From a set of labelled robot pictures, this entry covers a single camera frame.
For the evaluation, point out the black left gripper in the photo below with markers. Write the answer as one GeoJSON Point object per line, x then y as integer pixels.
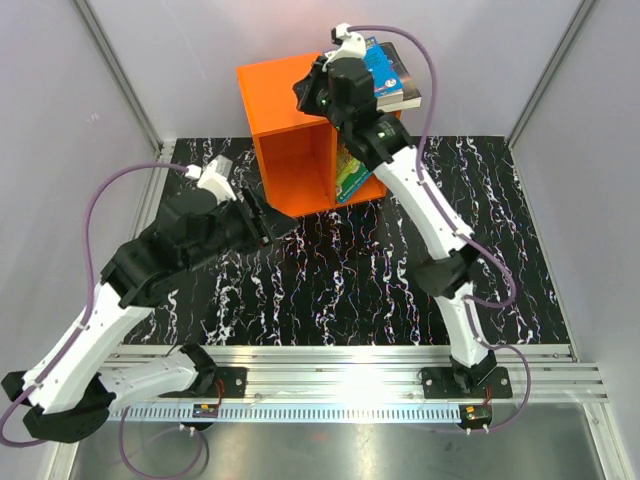
{"type": "Point", "coordinates": [264, 228]}

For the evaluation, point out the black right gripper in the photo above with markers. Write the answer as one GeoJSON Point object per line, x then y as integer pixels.
{"type": "Point", "coordinates": [305, 88]}

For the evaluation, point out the blue book with round badges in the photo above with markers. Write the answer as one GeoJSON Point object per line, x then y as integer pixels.
{"type": "Point", "coordinates": [388, 87]}

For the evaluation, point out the A Tale of Two Cities book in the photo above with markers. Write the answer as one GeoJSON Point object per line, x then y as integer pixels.
{"type": "Point", "coordinates": [411, 97]}

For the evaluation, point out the lime green spine book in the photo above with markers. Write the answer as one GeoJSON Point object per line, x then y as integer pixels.
{"type": "Point", "coordinates": [345, 159]}

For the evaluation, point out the cyan cartoon cover book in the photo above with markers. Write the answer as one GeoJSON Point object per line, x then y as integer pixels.
{"type": "Point", "coordinates": [352, 187]}

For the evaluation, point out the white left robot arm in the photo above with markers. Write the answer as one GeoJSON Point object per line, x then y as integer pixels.
{"type": "Point", "coordinates": [66, 397]}

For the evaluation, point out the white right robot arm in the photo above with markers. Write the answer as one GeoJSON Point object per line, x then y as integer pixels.
{"type": "Point", "coordinates": [385, 147]}

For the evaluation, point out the orange two-compartment shelf box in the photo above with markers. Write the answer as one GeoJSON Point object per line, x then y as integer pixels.
{"type": "Point", "coordinates": [296, 153]}

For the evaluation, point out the left black connector box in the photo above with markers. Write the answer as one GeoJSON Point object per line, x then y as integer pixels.
{"type": "Point", "coordinates": [201, 410]}

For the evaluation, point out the black connector box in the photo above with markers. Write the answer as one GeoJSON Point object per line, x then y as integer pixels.
{"type": "Point", "coordinates": [476, 416]}
{"type": "Point", "coordinates": [201, 410]}

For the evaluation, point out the right black connector box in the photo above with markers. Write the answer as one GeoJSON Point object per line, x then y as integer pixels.
{"type": "Point", "coordinates": [476, 416]}

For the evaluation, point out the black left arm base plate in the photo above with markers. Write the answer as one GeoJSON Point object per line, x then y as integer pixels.
{"type": "Point", "coordinates": [231, 382]}

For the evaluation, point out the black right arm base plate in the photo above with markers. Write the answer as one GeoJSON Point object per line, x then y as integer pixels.
{"type": "Point", "coordinates": [446, 383]}

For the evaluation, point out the slotted white cable duct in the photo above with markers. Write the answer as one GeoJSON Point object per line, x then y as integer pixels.
{"type": "Point", "coordinates": [299, 413]}

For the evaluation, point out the aluminium rail frame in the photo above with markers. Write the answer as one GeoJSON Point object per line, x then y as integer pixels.
{"type": "Point", "coordinates": [332, 315]}

